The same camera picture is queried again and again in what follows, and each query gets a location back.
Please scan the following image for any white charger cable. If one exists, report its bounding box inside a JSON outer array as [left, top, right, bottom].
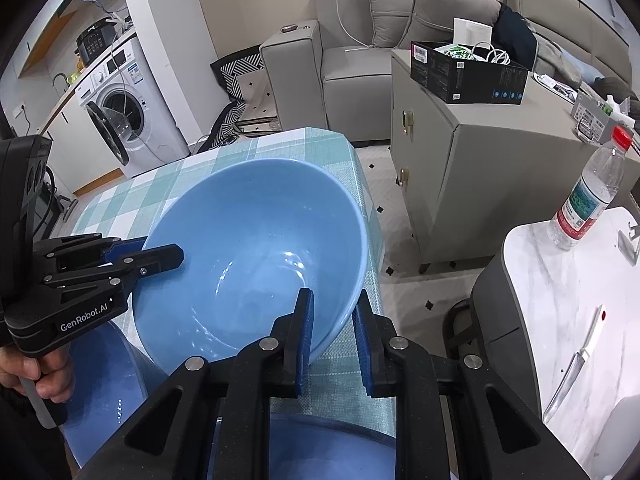
[[332, 0, 381, 53]]

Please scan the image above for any blue bowl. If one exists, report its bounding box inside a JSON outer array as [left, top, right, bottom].
[[207, 412, 401, 480], [132, 158, 371, 367], [62, 317, 171, 468]]

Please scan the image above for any grey floor vacuum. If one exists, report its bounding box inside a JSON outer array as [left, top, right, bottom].
[[57, 192, 81, 223]]

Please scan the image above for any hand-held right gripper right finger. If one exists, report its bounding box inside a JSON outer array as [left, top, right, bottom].
[[352, 290, 591, 480]]

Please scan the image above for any small metal stand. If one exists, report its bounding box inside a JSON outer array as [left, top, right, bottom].
[[617, 222, 640, 266]]

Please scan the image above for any person's left hand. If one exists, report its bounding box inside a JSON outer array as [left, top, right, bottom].
[[0, 345, 76, 403]]

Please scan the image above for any dark grey chair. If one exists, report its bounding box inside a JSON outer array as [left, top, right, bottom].
[[442, 255, 543, 423]]

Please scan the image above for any grey sofa cushion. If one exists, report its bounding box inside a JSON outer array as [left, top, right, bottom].
[[360, 0, 418, 48], [397, 0, 503, 51]]

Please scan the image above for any white marble table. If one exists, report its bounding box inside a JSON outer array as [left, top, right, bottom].
[[502, 205, 640, 480]]

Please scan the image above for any black cardboard box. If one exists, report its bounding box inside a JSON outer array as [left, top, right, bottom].
[[410, 41, 530, 106]]

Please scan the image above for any clear plastic water bottle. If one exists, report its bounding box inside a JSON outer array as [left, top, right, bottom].
[[547, 126, 633, 251]]

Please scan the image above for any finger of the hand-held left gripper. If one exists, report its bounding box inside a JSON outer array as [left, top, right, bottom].
[[42, 243, 185, 293], [32, 232, 148, 266]]

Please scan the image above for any black pressure cooker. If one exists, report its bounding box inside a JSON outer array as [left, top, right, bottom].
[[75, 17, 118, 66]]

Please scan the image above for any grey side cabinet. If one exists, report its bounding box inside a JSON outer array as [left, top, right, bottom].
[[390, 49, 640, 275]]

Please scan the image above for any grey sofa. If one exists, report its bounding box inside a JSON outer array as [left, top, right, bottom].
[[259, 0, 636, 143]]

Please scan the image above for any white wall cabinet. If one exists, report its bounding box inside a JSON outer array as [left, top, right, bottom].
[[17, 0, 81, 78]]

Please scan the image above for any small grey box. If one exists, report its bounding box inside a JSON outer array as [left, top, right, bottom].
[[570, 92, 640, 143]]

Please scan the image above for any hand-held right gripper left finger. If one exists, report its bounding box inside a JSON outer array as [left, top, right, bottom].
[[82, 287, 316, 480]]

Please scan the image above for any person's left forearm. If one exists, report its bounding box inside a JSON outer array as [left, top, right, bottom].
[[0, 385, 81, 480]]

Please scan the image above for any white kitchen base cabinet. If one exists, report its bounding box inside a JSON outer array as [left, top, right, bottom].
[[15, 95, 126, 196]]

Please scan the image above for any white handled knife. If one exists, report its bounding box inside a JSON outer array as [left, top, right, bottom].
[[542, 305, 608, 426]]

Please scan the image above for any white box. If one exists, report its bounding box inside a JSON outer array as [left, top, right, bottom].
[[452, 17, 493, 53]]

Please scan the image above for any white washing machine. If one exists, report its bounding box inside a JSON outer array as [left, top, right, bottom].
[[77, 35, 190, 178]]

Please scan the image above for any white cable bundle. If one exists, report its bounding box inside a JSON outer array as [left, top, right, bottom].
[[472, 42, 511, 66]]

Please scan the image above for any dark clothing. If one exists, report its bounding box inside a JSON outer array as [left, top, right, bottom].
[[492, 4, 538, 71]]

